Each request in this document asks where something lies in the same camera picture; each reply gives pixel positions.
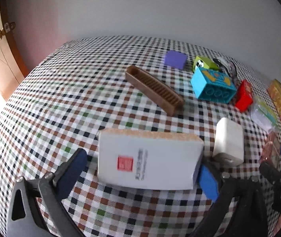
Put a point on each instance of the red toy brick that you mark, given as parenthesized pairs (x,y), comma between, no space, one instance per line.
(244,96)

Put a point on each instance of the black and white small object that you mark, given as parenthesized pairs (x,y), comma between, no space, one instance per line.
(228,67)

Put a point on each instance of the white power adapter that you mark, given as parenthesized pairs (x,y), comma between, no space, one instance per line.
(229,143)

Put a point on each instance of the checkered tablecloth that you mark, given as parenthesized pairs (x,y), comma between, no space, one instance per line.
(80,89)

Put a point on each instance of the pink card deck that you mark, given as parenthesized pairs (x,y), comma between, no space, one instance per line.
(271,150)

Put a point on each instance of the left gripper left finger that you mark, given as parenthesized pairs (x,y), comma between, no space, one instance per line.
(24,217)

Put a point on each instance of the colourful plastic packet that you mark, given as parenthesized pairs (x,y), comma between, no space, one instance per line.
(263,115)

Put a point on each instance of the wooden door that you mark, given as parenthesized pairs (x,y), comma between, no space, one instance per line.
(12,67)

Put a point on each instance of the green toy block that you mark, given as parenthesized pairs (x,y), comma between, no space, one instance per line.
(204,62)

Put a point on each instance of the white box with red stamp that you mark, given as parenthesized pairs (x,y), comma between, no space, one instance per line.
(149,160)

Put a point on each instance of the purple cube block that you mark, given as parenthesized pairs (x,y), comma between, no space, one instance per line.
(175,59)

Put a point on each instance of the brown wooden comb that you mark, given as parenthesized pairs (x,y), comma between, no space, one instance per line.
(163,96)

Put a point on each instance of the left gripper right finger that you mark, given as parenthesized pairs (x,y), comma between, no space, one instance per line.
(249,217)

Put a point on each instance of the brass door handle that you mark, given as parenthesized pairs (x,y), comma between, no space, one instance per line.
(8,27)

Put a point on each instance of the teal toy block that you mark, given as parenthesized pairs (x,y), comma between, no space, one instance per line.
(214,86)

